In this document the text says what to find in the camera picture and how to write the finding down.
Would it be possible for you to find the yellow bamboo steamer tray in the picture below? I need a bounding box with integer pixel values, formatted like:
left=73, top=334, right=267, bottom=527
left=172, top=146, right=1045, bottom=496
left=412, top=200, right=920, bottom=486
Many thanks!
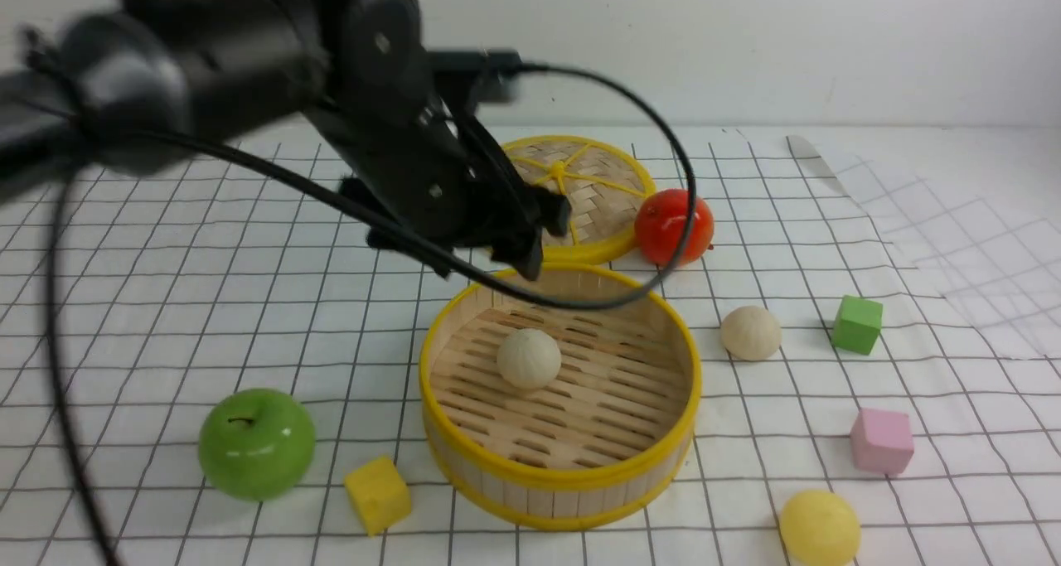
left=419, top=285, right=702, bottom=531

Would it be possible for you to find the yellow cube block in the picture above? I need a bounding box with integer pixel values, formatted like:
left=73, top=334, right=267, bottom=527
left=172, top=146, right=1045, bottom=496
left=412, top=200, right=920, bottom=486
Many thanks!
left=342, top=456, right=413, bottom=537

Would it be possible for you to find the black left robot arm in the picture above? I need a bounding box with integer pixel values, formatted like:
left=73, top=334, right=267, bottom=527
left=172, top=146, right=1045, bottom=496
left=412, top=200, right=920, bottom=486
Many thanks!
left=2, top=0, right=568, bottom=280

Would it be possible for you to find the green apple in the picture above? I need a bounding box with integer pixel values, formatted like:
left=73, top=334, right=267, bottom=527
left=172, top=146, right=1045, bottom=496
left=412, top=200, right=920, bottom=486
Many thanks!
left=197, top=388, right=316, bottom=502

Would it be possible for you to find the white ribbed bun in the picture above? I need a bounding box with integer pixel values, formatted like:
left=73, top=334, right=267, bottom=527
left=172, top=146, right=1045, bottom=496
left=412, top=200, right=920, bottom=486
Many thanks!
left=495, top=328, right=562, bottom=391

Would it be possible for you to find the yellow bamboo steamer lid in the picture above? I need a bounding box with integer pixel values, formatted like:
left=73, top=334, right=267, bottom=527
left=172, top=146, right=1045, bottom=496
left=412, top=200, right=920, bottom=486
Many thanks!
left=502, top=135, right=656, bottom=264

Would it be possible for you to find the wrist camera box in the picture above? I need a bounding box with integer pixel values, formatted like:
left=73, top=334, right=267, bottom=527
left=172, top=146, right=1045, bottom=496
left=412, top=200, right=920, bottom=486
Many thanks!
left=428, top=48, right=523, bottom=113

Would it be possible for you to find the white grid tablecloth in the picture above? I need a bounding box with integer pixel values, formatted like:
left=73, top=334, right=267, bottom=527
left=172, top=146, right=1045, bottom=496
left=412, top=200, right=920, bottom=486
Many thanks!
left=57, top=137, right=1059, bottom=565

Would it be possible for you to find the pink cube block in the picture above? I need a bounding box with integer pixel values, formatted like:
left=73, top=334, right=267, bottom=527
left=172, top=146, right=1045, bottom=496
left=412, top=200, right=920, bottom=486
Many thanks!
left=849, top=408, right=916, bottom=477

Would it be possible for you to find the green cube block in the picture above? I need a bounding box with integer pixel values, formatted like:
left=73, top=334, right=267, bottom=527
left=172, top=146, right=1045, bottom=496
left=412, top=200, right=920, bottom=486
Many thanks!
left=831, top=295, right=884, bottom=356

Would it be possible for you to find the cream round bun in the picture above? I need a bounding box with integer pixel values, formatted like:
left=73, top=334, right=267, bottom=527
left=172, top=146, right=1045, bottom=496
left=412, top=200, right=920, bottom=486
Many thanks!
left=719, top=306, right=783, bottom=362

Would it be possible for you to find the red tomato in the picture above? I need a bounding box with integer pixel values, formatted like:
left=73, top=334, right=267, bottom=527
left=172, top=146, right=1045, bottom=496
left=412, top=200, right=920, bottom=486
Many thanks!
left=634, top=188, right=715, bottom=265

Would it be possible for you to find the yellow round bun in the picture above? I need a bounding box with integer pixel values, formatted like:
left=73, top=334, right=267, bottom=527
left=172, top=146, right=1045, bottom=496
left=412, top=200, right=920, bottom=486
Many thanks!
left=779, top=488, right=863, bottom=565

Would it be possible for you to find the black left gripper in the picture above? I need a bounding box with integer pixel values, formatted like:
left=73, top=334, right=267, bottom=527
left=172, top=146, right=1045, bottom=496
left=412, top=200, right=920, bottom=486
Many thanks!
left=305, top=97, right=572, bottom=282

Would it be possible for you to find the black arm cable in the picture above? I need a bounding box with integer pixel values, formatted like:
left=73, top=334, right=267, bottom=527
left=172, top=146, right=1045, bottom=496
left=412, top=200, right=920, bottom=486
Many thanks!
left=46, top=61, right=699, bottom=566

